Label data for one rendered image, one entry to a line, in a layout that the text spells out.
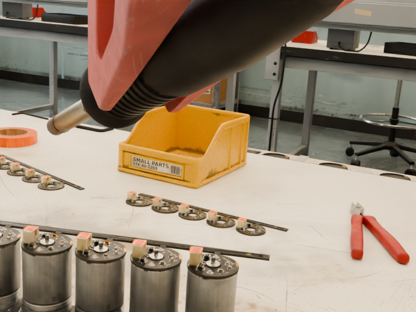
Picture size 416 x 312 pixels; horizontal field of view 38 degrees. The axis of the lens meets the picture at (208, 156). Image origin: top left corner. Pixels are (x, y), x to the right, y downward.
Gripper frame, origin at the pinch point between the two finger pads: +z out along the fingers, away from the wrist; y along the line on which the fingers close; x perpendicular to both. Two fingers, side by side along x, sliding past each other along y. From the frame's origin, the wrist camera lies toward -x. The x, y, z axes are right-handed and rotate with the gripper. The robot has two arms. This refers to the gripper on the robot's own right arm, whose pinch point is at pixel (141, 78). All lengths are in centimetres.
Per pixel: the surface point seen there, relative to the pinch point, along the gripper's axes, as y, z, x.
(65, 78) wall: -182, 342, -424
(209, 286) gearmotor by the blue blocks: -6.6, 10.5, 1.6
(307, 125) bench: -213, 159, -170
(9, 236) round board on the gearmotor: 0.5, 14.7, -5.1
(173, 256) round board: -5.9, 11.5, -0.8
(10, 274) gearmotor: 0.6, 15.8, -3.5
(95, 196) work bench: -12.6, 30.2, -20.1
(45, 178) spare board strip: -9.3, 32.3, -24.4
